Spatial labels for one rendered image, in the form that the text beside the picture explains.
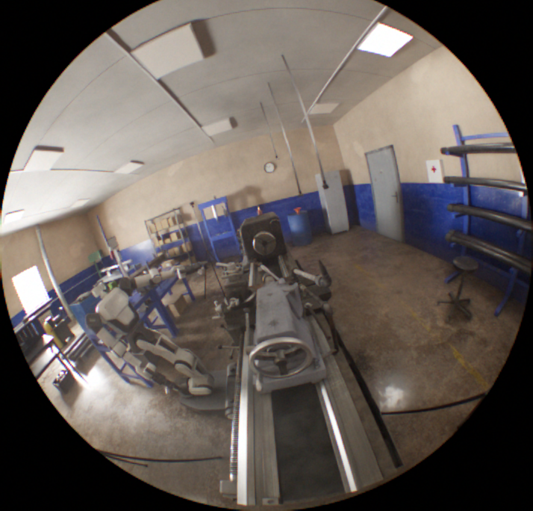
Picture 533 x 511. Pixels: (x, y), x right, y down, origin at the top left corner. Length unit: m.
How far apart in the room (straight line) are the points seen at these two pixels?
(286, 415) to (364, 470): 0.45
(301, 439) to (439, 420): 1.22
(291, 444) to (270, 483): 0.23
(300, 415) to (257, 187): 5.25
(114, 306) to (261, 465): 1.24
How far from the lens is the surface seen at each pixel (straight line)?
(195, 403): 1.89
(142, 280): 1.59
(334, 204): 5.39
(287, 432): 0.94
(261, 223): 2.17
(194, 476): 1.90
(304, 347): 0.63
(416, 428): 1.77
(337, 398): 0.85
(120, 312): 1.44
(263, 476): 0.82
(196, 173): 5.80
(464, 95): 3.26
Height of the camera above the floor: 1.62
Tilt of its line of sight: 16 degrees down
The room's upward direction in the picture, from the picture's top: 15 degrees counter-clockwise
